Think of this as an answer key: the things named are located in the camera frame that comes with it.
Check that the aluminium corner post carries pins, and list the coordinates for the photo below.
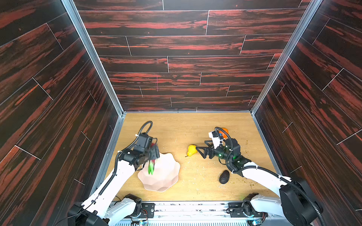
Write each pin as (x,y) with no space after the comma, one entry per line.
(297,34)
(76,20)

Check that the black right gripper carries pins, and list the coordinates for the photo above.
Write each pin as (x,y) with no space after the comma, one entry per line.
(208,152)

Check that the orange mandarin fruit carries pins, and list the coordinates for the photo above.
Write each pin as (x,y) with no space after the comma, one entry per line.
(224,133)

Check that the dark avocado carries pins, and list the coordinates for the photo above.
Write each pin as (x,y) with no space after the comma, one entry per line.
(224,177)

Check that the aluminium corner post right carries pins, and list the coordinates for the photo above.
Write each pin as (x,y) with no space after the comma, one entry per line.
(297,34)

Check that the red dragon fruit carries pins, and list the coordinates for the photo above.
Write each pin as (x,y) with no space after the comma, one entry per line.
(154,155)

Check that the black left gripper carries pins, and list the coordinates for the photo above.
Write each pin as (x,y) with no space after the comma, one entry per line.
(155,152)

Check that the pink wavy fruit bowl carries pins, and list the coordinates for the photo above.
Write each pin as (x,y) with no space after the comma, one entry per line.
(165,174)

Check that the yellow pear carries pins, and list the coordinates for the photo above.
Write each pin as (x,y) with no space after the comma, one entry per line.
(192,149)

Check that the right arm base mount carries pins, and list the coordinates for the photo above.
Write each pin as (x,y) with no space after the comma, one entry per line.
(243,208)

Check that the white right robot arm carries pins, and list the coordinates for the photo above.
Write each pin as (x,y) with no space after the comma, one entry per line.
(295,201)

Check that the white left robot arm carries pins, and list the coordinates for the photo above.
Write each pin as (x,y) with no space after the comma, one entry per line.
(97,209)

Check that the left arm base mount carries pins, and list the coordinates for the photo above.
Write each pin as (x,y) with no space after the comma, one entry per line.
(143,209)

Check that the aluminium front rail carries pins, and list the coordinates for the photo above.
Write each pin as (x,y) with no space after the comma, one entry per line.
(197,213)

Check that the aluminium corner post left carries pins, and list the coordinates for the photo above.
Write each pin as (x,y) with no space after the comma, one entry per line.
(76,20)

